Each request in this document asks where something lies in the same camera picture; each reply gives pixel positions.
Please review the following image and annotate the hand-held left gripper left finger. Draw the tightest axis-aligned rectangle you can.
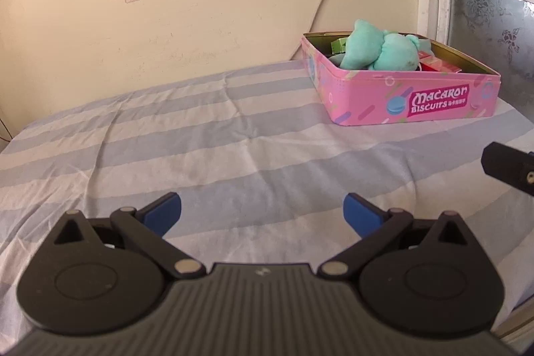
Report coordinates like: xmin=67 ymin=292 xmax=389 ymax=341
xmin=53 ymin=191 xmax=206 ymax=280

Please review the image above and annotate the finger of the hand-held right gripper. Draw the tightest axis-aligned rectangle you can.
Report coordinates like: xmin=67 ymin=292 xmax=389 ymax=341
xmin=481 ymin=141 xmax=534 ymax=197

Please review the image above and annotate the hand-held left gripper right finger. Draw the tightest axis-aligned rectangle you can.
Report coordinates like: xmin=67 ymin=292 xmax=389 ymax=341
xmin=318 ymin=193 xmax=475 ymax=279

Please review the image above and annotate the pink biscuit tin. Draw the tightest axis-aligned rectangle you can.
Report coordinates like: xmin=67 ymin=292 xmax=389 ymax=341
xmin=300 ymin=31 xmax=501 ymax=127

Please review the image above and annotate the red cardboard box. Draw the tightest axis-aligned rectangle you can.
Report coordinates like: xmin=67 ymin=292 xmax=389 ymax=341
xmin=418 ymin=51 xmax=462 ymax=74

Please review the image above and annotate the teal plush toy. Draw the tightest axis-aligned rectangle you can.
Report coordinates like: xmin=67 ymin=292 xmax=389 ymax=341
xmin=339 ymin=19 xmax=432 ymax=72

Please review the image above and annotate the striped bedsheet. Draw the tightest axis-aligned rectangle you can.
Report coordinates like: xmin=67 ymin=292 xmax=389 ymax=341
xmin=0 ymin=58 xmax=534 ymax=340

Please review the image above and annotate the frosted window glass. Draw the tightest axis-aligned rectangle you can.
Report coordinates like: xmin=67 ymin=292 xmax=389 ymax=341
xmin=448 ymin=0 xmax=534 ymax=127

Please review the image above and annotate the thin wall cable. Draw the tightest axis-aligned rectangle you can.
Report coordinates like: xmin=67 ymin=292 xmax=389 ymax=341
xmin=0 ymin=106 xmax=13 ymax=142

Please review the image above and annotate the grey wall cable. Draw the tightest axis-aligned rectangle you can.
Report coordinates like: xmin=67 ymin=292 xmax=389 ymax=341
xmin=289 ymin=0 xmax=349 ymax=60

